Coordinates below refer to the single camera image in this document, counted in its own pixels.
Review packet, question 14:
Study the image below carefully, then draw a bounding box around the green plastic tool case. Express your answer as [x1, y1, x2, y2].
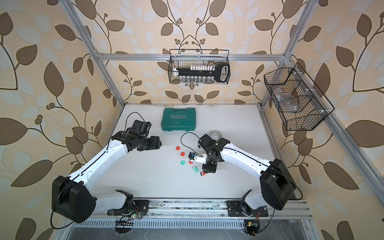
[161, 108, 197, 132]

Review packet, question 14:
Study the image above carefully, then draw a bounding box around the centre black wire basket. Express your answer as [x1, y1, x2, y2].
[168, 49, 231, 85]

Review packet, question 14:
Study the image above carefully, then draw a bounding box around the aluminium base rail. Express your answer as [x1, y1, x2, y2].
[72, 199, 313, 230]

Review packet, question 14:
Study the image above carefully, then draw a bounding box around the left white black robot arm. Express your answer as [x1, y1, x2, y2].
[52, 131, 162, 223]

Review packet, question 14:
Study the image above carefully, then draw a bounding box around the black wire basket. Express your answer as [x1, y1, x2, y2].
[168, 49, 231, 85]
[264, 63, 335, 131]

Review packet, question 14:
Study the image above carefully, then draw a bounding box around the plastic bag in basket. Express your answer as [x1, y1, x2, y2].
[274, 88, 300, 112]

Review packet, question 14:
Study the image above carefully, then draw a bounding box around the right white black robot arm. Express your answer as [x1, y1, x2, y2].
[189, 134, 297, 217]

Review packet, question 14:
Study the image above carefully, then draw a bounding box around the black white tool in basket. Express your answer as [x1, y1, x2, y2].
[169, 62, 231, 84]

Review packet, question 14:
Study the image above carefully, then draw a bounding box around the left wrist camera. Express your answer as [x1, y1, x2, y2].
[129, 120, 152, 138]

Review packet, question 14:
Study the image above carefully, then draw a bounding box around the right black wire basket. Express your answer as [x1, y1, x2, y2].
[264, 63, 335, 131]

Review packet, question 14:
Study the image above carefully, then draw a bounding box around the clear tape roll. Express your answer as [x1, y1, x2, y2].
[209, 131, 222, 141]

